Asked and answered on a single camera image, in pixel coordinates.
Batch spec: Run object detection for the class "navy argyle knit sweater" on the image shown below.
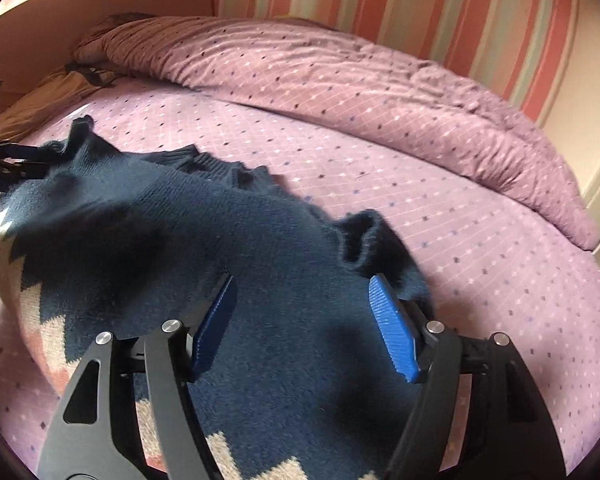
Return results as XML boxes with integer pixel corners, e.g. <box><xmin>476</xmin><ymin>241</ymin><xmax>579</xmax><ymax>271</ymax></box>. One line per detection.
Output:
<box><xmin>0</xmin><ymin>116</ymin><xmax>433</xmax><ymax>480</ymax></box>

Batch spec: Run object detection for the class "brown pillow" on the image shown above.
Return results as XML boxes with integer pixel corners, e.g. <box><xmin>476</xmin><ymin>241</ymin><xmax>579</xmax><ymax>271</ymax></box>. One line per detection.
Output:
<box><xmin>0</xmin><ymin>67</ymin><xmax>116</xmax><ymax>143</ymax></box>

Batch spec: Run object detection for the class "purple dotted duvet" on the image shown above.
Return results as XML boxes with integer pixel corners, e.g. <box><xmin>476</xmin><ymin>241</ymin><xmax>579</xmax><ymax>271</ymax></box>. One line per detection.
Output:
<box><xmin>75</xmin><ymin>16</ymin><xmax>600</xmax><ymax>251</ymax></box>

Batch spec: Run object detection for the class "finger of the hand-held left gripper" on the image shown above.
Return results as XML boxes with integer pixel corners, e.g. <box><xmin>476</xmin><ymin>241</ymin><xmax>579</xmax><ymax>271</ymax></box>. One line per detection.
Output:
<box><xmin>0</xmin><ymin>78</ymin><xmax>45</xmax><ymax>162</ymax></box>
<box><xmin>0</xmin><ymin>159</ymin><xmax>48</xmax><ymax>192</ymax></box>

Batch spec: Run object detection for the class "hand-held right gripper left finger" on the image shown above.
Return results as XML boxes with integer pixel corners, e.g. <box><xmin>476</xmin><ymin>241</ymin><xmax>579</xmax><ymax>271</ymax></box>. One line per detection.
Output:
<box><xmin>36</xmin><ymin>272</ymin><xmax>238</xmax><ymax>480</ymax></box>

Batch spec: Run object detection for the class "black strap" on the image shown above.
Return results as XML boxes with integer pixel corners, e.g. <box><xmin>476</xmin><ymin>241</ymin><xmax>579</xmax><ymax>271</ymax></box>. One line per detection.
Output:
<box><xmin>65</xmin><ymin>62</ymin><xmax>126</xmax><ymax>88</ymax></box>

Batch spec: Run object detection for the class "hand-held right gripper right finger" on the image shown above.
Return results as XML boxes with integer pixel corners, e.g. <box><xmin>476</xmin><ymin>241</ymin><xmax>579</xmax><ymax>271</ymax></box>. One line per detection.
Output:
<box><xmin>368</xmin><ymin>274</ymin><xmax>567</xmax><ymax>480</ymax></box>

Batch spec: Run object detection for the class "bed with purple dotted sheet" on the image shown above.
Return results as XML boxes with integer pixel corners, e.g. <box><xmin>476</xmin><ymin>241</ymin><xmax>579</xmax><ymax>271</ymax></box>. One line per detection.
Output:
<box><xmin>0</xmin><ymin>77</ymin><xmax>600</xmax><ymax>480</ymax></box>

